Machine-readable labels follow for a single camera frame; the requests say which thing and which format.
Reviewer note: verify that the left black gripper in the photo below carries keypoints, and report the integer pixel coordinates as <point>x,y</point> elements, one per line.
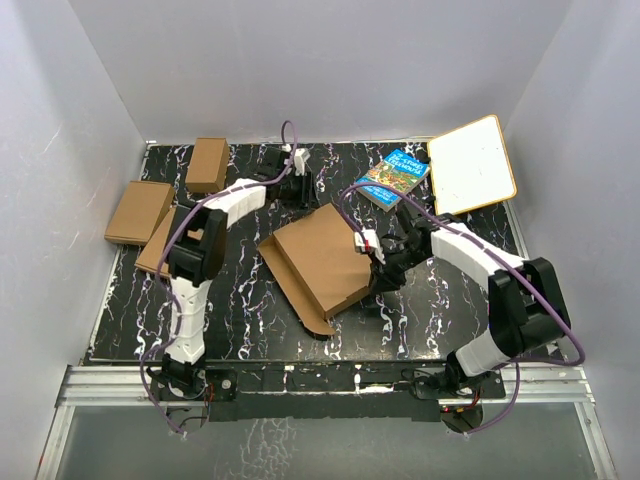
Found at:
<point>305,199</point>

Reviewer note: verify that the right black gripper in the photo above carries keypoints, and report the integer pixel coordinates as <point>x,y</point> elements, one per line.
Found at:
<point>385,277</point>

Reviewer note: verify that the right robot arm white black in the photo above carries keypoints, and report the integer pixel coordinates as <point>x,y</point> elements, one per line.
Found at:
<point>526,309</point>

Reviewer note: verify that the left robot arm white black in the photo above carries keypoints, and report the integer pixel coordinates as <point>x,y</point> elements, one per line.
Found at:
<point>195,254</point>

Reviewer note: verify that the folded brown cardboard box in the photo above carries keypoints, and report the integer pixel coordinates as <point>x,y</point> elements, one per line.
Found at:
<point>149,257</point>

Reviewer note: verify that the blue Treehouse book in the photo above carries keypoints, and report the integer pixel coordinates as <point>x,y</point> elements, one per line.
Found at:
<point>397,170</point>

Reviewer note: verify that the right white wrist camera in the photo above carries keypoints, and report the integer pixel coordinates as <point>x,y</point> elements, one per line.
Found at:
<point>367,242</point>

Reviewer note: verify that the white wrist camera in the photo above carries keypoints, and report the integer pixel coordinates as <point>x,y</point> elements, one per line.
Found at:
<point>367,242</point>
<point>300,160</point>

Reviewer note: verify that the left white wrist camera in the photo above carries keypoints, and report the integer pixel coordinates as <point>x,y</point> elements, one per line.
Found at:
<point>300,160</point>

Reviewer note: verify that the white board yellow frame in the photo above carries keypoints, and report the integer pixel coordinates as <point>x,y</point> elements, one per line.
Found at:
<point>470,167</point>

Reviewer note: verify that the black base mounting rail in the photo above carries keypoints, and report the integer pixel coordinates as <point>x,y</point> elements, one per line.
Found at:
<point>339,390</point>

